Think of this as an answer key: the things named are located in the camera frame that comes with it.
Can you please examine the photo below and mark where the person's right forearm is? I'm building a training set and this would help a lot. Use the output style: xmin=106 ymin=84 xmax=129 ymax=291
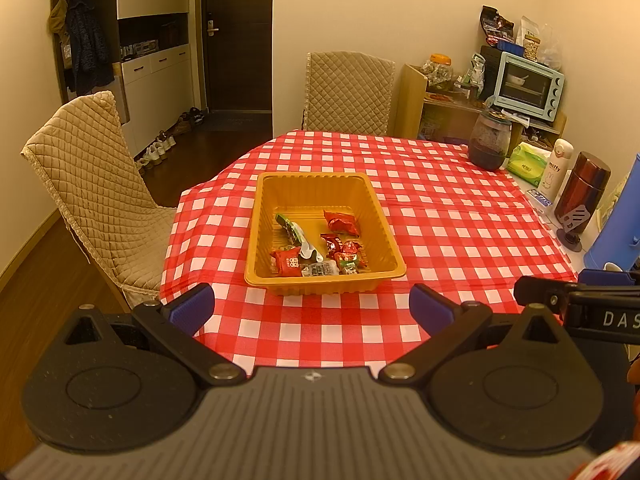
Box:
xmin=570 ymin=442 xmax=640 ymax=480

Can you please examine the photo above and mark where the brown metal thermos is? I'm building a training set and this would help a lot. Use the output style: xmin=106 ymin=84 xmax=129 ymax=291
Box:
xmin=554 ymin=151 xmax=612 ymax=236

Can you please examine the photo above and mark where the brown hanging bag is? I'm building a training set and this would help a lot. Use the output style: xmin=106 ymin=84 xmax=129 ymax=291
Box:
xmin=48 ymin=0 xmax=69 ymax=36

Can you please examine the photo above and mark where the red checkered tablecloth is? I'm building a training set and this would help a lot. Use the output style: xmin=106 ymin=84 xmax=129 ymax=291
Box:
xmin=160 ymin=130 xmax=578 ymax=376

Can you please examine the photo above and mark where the white thermos bottle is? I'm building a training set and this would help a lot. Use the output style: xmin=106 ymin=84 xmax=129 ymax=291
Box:
xmin=542 ymin=138 xmax=575 ymax=195

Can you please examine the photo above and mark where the white cabinet unit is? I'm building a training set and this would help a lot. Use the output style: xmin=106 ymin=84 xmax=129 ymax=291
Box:
xmin=50 ymin=0 xmax=206 ymax=156

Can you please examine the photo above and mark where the red gold snack packet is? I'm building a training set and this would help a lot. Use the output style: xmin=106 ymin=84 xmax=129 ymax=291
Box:
xmin=324 ymin=210 xmax=361 ymax=237

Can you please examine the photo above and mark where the blue thermos jug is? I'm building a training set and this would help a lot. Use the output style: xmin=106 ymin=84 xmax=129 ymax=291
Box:
xmin=584 ymin=152 xmax=640 ymax=273

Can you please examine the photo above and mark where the green tissue pack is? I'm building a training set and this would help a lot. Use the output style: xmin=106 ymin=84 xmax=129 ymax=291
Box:
xmin=506 ymin=141 xmax=551 ymax=188

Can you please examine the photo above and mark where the orange plastic tray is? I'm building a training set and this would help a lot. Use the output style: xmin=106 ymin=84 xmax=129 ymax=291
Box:
xmin=244 ymin=171 xmax=407 ymax=297

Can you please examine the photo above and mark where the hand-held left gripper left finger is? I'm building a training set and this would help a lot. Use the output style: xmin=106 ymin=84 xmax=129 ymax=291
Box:
xmin=55 ymin=282 xmax=246 ymax=387

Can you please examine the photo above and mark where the hanging dark coat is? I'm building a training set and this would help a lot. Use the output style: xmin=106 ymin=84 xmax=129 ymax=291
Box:
xmin=67 ymin=0 xmax=116 ymax=96

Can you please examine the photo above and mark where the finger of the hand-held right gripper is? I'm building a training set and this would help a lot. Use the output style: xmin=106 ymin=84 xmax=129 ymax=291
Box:
xmin=514 ymin=275 xmax=576 ymax=307
xmin=577 ymin=268 xmax=640 ymax=286

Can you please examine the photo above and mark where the red white print candy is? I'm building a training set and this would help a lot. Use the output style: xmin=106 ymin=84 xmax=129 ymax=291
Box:
xmin=271 ymin=249 xmax=303 ymax=277

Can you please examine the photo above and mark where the green white snack pouch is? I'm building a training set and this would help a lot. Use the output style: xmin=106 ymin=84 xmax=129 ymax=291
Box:
xmin=275 ymin=213 xmax=315 ymax=261

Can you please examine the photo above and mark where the wooden shelf unit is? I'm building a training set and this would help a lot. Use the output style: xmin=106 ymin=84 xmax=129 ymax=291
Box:
xmin=395 ymin=63 xmax=568 ymax=148

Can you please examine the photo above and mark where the grey phone stand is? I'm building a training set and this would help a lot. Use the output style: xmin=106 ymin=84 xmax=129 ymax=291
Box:
xmin=557 ymin=205 xmax=587 ymax=253

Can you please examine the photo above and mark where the green snack bag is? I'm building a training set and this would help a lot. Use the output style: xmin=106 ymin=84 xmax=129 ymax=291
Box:
xmin=467 ymin=55 xmax=487 ymax=98

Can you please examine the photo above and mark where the dark glass jar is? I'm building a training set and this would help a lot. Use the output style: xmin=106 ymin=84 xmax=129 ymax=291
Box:
xmin=469 ymin=110 xmax=513 ymax=171

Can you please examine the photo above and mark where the quilted beige chair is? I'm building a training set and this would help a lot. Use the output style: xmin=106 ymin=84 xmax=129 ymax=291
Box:
xmin=21 ymin=91 xmax=178 ymax=311
xmin=302 ymin=51 xmax=396 ymax=137

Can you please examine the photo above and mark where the blue toaster oven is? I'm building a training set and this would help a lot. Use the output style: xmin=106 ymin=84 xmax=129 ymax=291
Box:
xmin=492 ymin=51 xmax=566 ymax=123

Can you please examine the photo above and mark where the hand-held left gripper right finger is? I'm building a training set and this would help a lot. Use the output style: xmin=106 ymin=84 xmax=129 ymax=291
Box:
xmin=377 ymin=282 xmax=571 ymax=387

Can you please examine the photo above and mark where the dark snack bag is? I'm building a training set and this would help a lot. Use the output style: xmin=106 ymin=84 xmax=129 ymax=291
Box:
xmin=481 ymin=6 xmax=515 ymax=43

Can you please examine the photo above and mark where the dark door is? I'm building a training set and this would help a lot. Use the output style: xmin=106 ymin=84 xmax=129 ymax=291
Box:
xmin=200 ymin=0 xmax=275 ymax=111

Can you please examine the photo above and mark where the clear bag of nuts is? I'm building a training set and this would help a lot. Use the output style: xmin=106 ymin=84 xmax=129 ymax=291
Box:
xmin=520 ymin=16 xmax=543 ymax=61

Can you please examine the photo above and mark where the candy jar with orange lid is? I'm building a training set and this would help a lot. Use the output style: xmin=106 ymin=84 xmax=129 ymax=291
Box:
xmin=421 ymin=53 xmax=453 ymax=92

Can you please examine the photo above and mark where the row of shoes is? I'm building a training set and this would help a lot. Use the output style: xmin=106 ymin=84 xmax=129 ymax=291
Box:
xmin=135 ymin=107 xmax=206 ymax=171

